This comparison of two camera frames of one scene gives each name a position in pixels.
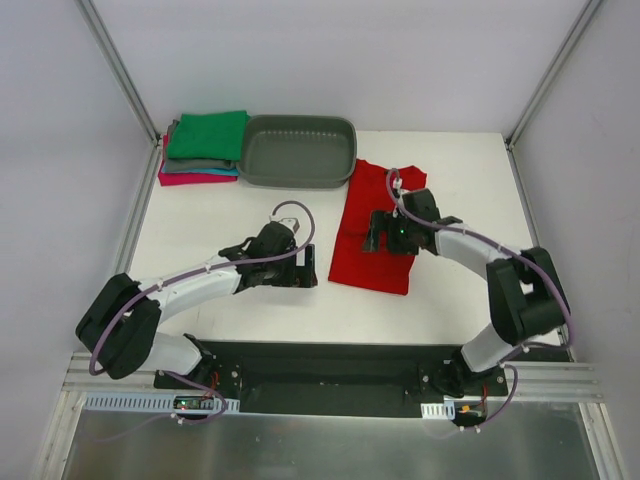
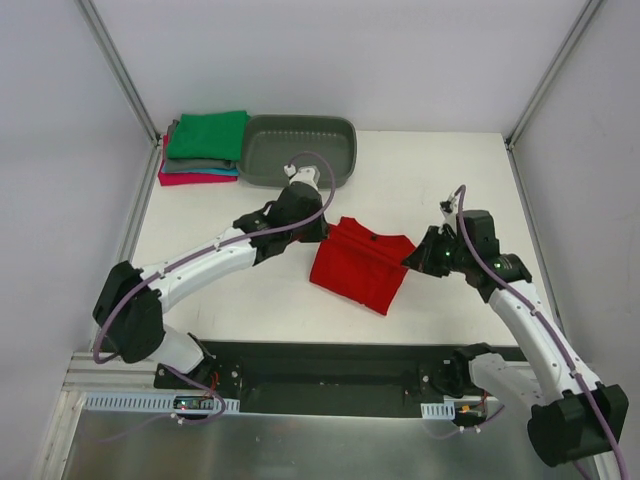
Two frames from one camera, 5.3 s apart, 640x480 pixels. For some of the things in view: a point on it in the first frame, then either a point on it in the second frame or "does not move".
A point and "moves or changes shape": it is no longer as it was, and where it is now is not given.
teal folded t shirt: (220, 171) does not move
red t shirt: (368, 189) moves or changes shape
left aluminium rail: (123, 266) does not move
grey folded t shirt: (192, 164) does not move
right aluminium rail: (513, 158) does not move
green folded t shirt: (209, 136) does not move
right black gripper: (377, 230) → (426, 251)
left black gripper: (305, 267) → (314, 230)
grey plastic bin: (299, 151) does not move
